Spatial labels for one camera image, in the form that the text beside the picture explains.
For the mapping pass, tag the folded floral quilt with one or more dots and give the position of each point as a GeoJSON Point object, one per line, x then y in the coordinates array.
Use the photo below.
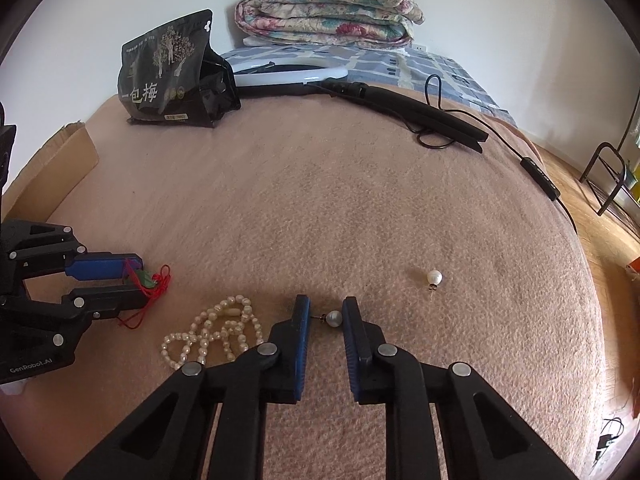
{"type": "Point", "coordinates": [325, 10]}

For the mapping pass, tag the orange patterned box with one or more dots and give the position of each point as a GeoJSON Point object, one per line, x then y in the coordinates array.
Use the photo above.
{"type": "Point", "coordinates": [635, 266]}

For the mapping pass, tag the cardboard box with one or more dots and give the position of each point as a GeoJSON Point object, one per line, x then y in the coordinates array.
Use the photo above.
{"type": "Point", "coordinates": [75, 155]}

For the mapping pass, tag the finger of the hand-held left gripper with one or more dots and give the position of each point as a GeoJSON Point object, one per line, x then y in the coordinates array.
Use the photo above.
{"type": "Point", "coordinates": [110, 300]}
{"type": "Point", "coordinates": [100, 266]}

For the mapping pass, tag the white pillow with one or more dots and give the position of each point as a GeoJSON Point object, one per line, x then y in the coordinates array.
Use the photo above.
{"type": "Point", "coordinates": [257, 42]}

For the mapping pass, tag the pink blanket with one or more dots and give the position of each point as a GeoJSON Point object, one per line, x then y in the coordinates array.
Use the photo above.
{"type": "Point", "coordinates": [300, 210]}

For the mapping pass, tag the black snack bag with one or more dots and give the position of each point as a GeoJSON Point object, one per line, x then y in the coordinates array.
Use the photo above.
{"type": "Point", "coordinates": [165, 75]}

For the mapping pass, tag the black folded tripod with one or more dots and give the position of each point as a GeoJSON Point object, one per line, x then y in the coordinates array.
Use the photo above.
{"type": "Point", "coordinates": [425, 112]}

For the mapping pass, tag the pearl earring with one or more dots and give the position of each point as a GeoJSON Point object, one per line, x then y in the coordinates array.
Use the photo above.
{"type": "Point", "coordinates": [434, 277]}
{"type": "Point", "coordinates": [334, 317]}

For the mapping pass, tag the blue checked bedsheet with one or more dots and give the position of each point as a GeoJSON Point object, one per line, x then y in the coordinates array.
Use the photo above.
{"type": "Point", "coordinates": [375, 67]}

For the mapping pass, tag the white wall socket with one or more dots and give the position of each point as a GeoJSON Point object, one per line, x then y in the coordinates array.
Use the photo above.
{"type": "Point", "coordinates": [419, 48]}

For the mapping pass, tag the black metal clothes rack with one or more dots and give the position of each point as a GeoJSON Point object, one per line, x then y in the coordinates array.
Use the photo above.
{"type": "Point", "coordinates": [606, 144]}

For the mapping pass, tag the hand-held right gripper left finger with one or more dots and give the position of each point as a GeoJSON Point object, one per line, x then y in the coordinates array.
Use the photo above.
{"type": "Point", "coordinates": [301, 350]}

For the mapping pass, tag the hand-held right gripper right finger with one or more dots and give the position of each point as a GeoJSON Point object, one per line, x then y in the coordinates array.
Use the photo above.
{"type": "Point", "coordinates": [351, 350]}

